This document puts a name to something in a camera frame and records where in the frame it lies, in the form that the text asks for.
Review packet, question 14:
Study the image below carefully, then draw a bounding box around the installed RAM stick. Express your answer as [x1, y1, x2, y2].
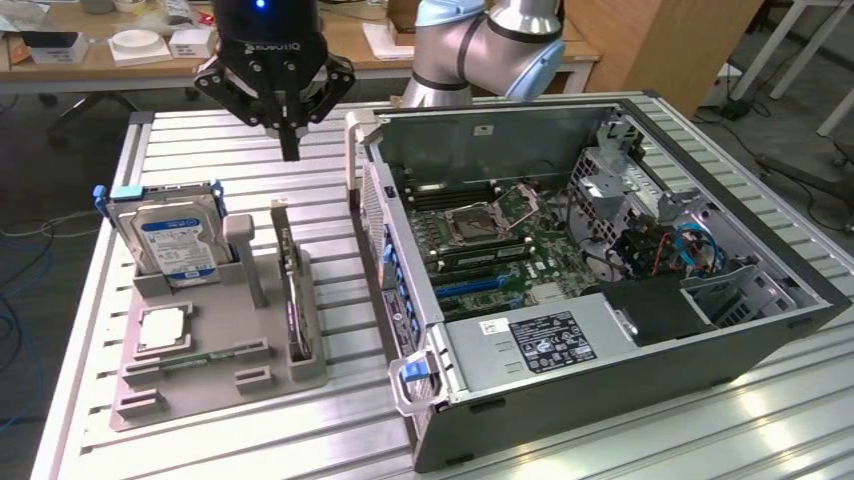
[437, 249, 537, 274]

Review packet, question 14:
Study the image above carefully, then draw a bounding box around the white box on desk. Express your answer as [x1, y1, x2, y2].
[108, 28, 174, 67]

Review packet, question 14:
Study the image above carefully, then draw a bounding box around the dark office chair base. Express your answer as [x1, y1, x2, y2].
[39, 92, 139, 147]

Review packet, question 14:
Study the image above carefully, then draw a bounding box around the white floor device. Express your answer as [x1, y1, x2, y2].
[700, 63, 746, 109]

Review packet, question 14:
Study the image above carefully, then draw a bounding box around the wooden cabinet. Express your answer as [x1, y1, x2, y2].
[566, 0, 766, 109]

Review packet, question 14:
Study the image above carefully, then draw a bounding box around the Nvidia graphics card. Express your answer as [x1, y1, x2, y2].
[270, 197, 317, 362]

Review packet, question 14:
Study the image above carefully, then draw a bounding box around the cardboard box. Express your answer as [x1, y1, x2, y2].
[387, 0, 422, 46]

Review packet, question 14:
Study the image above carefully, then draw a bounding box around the blue data wire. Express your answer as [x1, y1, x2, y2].
[673, 223, 729, 276]

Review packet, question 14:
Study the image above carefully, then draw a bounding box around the white table frame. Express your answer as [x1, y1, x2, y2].
[730, 0, 854, 137]

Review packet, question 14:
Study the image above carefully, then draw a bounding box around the white paper sheet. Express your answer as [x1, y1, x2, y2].
[363, 22, 417, 61]

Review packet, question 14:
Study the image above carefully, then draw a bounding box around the hard disk with blue caddy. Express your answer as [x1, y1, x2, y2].
[92, 180, 226, 291]

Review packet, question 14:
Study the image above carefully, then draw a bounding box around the red wire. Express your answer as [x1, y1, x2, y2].
[652, 227, 670, 274]

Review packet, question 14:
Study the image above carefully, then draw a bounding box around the black floor stand base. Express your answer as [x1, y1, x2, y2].
[757, 149, 854, 199]

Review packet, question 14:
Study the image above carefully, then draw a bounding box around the silver CPU chip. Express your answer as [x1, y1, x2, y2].
[138, 307, 189, 351]

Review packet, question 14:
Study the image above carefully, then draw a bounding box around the white box black lid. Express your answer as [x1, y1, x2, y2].
[19, 30, 90, 65]

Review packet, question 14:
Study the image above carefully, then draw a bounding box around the grey power supply unit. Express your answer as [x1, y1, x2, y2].
[439, 292, 642, 394]

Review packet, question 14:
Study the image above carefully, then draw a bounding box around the metal socket cover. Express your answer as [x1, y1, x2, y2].
[491, 183, 543, 236]

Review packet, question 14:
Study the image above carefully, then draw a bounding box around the perforated metal drive cage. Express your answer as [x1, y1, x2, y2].
[570, 117, 669, 236]

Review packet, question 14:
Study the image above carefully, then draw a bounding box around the green RAM stick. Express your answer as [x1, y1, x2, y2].
[158, 351, 237, 372]

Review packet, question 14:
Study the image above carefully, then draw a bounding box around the small white box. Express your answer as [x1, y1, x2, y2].
[169, 28, 219, 59]

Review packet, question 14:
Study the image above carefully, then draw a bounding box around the green motherboard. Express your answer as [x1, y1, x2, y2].
[403, 179, 606, 321]

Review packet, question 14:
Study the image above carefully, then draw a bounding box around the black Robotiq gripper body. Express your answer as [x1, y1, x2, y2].
[214, 0, 333, 101]

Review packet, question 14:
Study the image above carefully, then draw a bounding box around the CPU socket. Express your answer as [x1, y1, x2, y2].
[445, 202, 509, 246]

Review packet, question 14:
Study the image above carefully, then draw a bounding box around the grey printed parts rack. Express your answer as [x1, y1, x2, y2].
[110, 212, 330, 434]

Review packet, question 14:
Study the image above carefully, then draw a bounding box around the open black PC case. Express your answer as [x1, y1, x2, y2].
[343, 97, 854, 474]

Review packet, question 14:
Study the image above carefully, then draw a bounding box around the blue expansion slot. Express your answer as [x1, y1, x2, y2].
[431, 276, 510, 301]

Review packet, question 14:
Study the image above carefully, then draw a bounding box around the wooden desk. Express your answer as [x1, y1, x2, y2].
[0, 0, 602, 109]

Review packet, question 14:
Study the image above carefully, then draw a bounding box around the black RAM slot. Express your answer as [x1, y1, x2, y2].
[431, 238, 533, 256]

